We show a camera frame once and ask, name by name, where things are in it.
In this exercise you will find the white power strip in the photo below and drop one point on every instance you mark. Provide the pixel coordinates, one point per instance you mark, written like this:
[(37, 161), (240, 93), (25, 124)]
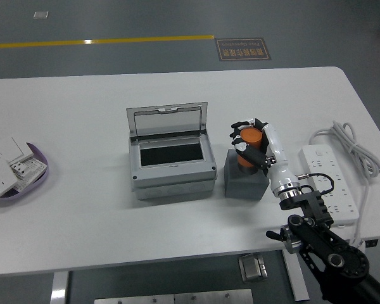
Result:
[(323, 161)]

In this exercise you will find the grey junction box with lid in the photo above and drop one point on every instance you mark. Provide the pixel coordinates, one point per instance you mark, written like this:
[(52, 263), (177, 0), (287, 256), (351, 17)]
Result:
[(172, 177)]

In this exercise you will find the purple tray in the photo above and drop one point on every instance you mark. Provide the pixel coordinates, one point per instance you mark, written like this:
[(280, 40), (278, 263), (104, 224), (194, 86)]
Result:
[(39, 182)]

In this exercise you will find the metal floor socket box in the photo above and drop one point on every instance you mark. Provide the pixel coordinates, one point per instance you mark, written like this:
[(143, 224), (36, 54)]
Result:
[(251, 268)]

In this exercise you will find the orange cylinder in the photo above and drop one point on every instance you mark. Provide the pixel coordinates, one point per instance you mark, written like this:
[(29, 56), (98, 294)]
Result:
[(251, 136)]

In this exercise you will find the white switch plate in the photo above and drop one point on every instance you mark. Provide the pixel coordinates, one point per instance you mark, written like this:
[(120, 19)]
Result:
[(8, 147)]

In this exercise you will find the white gridded plastic insert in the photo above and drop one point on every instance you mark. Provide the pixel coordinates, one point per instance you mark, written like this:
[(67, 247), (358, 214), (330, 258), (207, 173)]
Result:
[(35, 171)]

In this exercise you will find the small white socket module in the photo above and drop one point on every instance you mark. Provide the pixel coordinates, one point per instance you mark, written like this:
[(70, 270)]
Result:
[(19, 168)]

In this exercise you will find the brown floor sign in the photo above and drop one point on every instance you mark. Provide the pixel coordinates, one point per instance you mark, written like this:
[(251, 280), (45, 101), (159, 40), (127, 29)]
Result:
[(243, 49)]

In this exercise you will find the grey cube with round hole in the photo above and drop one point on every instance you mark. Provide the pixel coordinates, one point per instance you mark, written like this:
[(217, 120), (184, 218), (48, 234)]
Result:
[(244, 187)]

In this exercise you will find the black table control panel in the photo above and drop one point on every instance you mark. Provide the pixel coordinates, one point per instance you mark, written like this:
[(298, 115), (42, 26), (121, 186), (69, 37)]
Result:
[(373, 243)]

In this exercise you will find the yellow floor tape line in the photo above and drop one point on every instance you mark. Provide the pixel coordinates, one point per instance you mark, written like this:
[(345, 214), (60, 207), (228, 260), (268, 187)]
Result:
[(114, 41)]

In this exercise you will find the small metal floor plate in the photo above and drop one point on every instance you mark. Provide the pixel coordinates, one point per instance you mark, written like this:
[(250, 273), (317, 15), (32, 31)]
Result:
[(40, 15)]

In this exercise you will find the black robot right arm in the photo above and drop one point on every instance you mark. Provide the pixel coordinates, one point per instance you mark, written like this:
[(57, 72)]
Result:
[(320, 237)]

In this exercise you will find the white table leg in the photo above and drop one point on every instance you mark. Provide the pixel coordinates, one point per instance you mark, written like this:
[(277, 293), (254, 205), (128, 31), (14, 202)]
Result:
[(58, 288), (299, 285)]

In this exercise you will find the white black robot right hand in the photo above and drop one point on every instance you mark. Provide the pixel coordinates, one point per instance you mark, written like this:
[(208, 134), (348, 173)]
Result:
[(280, 164)]

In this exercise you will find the metal base plate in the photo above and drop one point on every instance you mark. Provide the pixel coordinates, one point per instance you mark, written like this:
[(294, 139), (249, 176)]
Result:
[(177, 298)]

